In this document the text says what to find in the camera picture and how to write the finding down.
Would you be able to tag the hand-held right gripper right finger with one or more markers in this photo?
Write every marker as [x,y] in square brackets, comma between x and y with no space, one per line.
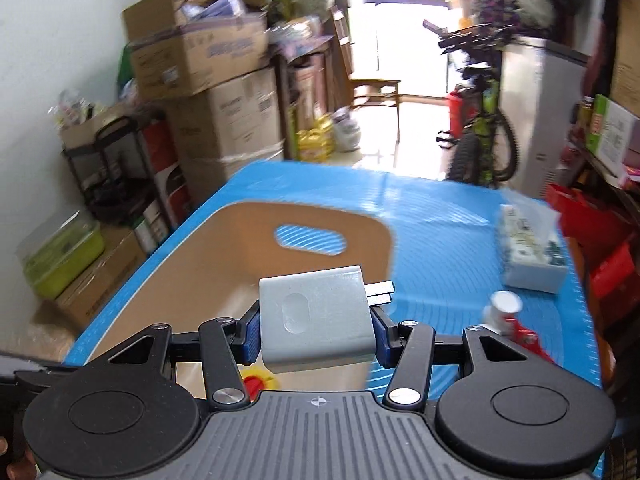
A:
[380,342]

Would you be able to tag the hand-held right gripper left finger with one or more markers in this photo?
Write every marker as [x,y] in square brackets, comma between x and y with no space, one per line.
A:
[253,337]

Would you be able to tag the grey power adapter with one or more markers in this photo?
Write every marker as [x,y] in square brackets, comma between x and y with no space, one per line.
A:
[320,320]

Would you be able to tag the beige plastic storage bin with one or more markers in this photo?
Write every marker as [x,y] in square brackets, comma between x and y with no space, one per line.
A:
[210,270]

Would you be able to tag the red toy figure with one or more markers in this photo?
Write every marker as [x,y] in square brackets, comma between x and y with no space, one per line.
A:
[527,342]

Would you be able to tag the person's left hand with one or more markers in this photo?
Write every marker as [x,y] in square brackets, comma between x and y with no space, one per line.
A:
[12,462]

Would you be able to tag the yellow and red small toy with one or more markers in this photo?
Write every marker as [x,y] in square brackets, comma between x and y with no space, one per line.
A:
[256,382]

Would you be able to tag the blue silicone baking mat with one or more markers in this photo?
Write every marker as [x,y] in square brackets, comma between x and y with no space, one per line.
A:
[440,240]

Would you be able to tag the white cylindrical bottle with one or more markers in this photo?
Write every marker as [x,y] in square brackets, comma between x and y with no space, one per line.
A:
[502,307]

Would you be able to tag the printed brown cardboard box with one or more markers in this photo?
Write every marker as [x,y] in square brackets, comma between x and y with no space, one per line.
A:
[100,280]

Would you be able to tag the green container with clear lid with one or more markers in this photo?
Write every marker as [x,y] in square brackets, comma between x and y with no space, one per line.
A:
[60,255]

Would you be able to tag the white tissue pack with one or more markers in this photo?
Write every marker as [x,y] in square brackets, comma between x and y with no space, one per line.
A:
[530,255]

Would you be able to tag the red and white appliance box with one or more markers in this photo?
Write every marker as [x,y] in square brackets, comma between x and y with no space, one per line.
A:
[167,170]

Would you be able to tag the yellow plastic jugs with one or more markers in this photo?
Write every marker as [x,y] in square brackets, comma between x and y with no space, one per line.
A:
[315,142]

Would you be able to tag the large taped cardboard box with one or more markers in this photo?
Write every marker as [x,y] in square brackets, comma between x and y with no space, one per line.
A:
[230,130]

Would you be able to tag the white plastic bag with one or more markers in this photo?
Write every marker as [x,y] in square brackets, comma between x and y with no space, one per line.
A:
[346,132]

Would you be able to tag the black metal shelf rack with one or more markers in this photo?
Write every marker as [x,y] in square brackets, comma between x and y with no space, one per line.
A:
[117,170]

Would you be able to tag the green and black bicycle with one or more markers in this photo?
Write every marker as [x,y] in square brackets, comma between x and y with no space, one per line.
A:
[480,125]

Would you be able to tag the red plastic crates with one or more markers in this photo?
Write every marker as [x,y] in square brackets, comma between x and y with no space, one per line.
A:
[605,240]

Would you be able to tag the wooden chair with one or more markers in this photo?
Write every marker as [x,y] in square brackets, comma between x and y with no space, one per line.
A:
[375,87]

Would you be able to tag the stack of assorted boxes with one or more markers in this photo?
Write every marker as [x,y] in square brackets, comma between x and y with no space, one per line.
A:
[310,70]

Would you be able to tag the white chest freezer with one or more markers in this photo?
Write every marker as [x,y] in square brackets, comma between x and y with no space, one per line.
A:
[540,110]

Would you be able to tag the open cardboard box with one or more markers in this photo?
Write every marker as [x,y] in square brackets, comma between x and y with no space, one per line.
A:
[195,55]

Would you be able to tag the green and white carton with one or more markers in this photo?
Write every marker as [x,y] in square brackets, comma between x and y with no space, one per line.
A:
[612,127]

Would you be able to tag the floral purple garment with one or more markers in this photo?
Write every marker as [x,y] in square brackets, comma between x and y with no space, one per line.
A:
[497,2]

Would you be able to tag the tall brown cardboard box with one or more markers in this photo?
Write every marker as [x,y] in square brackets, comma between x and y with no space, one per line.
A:
[627,50]

